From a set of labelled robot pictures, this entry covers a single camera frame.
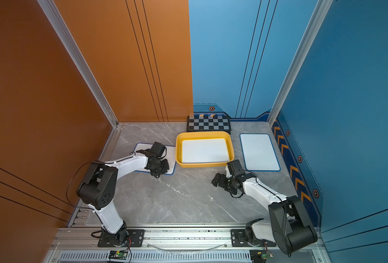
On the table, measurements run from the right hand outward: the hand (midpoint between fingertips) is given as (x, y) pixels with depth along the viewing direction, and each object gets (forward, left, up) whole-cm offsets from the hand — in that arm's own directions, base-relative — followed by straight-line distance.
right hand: (218, 184), depth 88 cm
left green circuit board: (-31, +46, -4) cm, 56 cm away
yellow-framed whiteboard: (+23, +7, 0) cm, 24 cm away
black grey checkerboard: (+45, +4, +2) cm, 45 cm away
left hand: (+10, +28, -1) cm, 30 cm away
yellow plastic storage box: (+32, +21, +5) cm, 39 cm away
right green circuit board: (-31, -17, -4) cm, 35 cm away
